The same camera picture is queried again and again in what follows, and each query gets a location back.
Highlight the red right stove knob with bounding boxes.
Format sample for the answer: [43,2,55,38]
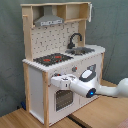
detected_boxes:
[71,65,78,73]

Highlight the grey range hood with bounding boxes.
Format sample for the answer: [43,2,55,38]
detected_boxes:
[34,6,64,27]

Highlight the oven door with window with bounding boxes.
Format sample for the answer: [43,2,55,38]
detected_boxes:
[55,90,73,111]

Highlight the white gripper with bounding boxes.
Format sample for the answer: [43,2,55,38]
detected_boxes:
[51,74,76,90]

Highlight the wooden toy kitchen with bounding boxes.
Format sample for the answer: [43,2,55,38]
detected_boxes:
[22,2,105,128]

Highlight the metal sink basin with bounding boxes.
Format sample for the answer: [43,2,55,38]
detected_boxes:
[65,47,95,55]

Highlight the white microwave door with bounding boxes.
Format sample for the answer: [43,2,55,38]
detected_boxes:
[88,3,93,22]

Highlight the black faucet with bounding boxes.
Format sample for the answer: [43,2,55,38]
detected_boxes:
[67,33,82,49]

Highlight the black stovetop red burners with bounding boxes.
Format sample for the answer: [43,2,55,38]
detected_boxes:
[34,53,71,66]

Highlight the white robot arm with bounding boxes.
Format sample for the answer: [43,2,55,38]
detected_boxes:
[51,70,128,98]

